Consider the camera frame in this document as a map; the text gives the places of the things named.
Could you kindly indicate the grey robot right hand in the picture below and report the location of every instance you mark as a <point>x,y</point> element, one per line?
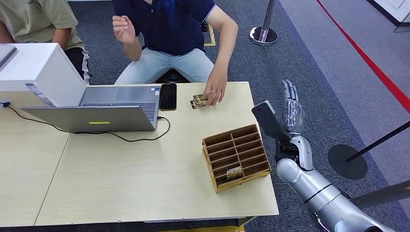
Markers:
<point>292,112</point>

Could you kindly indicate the person's left hand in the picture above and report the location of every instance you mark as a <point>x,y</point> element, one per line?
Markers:
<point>216,85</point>

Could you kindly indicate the person's right hand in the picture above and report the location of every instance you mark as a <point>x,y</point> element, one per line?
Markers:
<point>124,30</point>

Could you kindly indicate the person's left forearm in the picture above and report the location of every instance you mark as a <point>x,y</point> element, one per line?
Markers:
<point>225,48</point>

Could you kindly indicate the person's right forearm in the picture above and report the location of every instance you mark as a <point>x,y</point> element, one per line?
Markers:
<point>133,51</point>

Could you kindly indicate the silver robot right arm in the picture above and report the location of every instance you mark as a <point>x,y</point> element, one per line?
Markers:
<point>320,192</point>

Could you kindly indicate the person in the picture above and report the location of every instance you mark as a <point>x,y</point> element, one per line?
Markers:
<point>169,28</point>
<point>35,19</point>

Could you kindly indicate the wooden card holder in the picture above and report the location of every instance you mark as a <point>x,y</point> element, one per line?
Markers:
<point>235,160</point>

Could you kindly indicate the black stool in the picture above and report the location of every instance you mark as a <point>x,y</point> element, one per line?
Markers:
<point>173,77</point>

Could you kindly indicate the yellow floor tape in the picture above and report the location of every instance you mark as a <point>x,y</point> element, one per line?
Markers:
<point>211,36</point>
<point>208,229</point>

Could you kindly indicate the black smartphone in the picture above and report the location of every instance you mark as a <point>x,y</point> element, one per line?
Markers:
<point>168,97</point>

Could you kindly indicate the white box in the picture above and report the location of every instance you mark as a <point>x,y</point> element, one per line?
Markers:
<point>48,70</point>

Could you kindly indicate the silver laptop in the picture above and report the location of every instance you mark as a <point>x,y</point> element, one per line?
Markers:
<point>96,117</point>

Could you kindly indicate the red floor tape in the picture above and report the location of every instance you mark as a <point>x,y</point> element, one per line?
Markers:
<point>368,62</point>

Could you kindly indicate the grey metal pole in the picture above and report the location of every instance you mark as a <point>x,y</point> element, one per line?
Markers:
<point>381,193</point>

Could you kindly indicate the grey flat device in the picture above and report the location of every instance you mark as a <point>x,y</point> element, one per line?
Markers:
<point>5,54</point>

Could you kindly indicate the white counter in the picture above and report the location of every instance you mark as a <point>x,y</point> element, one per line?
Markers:
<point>389,9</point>

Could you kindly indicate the dark right wrist camera box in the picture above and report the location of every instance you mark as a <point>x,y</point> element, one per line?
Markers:
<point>269,120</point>

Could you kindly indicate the black stanchion post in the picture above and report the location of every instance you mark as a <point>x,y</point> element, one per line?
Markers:
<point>347,163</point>

